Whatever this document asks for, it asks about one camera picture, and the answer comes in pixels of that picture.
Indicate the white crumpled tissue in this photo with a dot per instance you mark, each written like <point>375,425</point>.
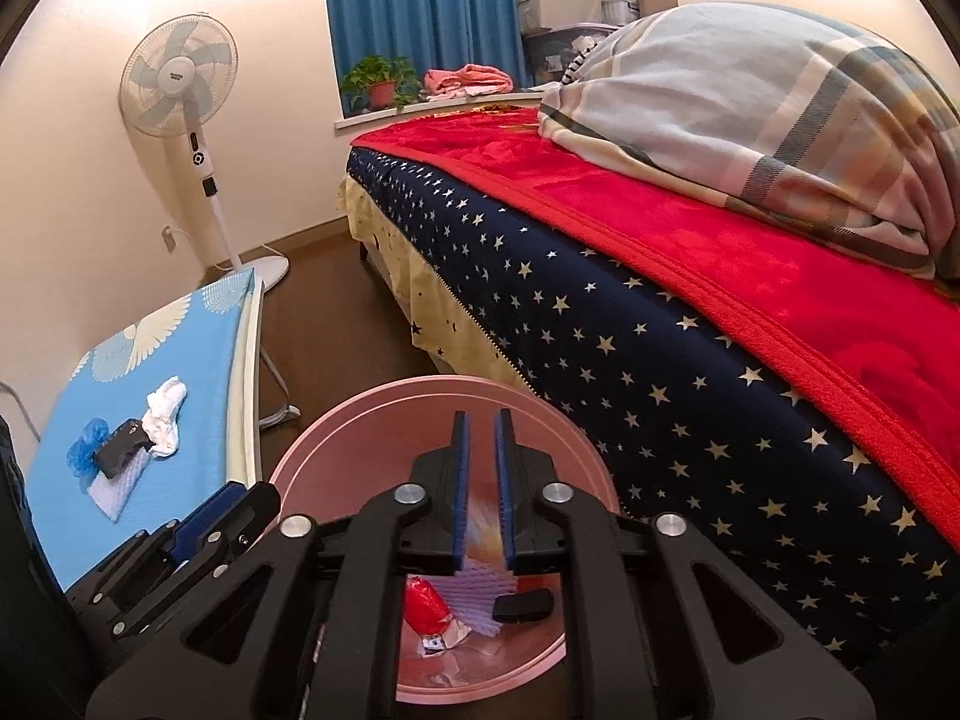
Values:
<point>165,409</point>

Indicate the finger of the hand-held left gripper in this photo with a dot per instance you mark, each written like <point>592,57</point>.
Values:
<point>240,514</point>
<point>202,521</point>

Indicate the black plastic bag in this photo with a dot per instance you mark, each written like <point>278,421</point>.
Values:
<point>120,450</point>
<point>521,607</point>

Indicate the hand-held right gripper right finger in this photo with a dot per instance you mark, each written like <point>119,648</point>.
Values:
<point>504,495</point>

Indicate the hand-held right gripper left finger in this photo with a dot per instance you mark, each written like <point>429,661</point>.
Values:
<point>459,495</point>

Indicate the bed with star print cover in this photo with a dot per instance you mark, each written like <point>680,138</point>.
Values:
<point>600,360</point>

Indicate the plaid quilt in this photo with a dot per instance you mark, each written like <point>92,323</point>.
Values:
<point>750,90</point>

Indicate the red fleece blanket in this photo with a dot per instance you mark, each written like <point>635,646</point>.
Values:
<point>712,240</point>

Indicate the white standing fan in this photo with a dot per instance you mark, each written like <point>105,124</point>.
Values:
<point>180,75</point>

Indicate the white windowsill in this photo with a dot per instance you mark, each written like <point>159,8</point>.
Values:
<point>390,116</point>

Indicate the red plastic bag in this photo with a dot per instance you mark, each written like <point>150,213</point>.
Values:
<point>424,604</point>

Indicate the white wall outlet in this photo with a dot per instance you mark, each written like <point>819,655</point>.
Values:
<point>169,238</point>

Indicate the large purple foam net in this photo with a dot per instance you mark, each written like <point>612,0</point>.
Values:
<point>480,592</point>

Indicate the blue curtain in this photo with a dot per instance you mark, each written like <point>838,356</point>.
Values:
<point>435,0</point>

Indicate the blue plastic bag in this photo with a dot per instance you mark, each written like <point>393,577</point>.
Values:
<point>82,450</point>

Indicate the white folding table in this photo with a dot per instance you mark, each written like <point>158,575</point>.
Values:
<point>241,405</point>

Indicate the clear plastic storage box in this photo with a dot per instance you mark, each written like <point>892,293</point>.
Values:
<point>547,52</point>

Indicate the grey cardboard box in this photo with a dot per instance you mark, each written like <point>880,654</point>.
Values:
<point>555,7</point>

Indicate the pink plastic bin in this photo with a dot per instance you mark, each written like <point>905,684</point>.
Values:
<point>360,435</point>

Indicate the potted green plant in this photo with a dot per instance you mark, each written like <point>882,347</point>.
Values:
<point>382,94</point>

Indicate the pink folded cloth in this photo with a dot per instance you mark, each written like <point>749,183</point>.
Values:
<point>469,80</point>

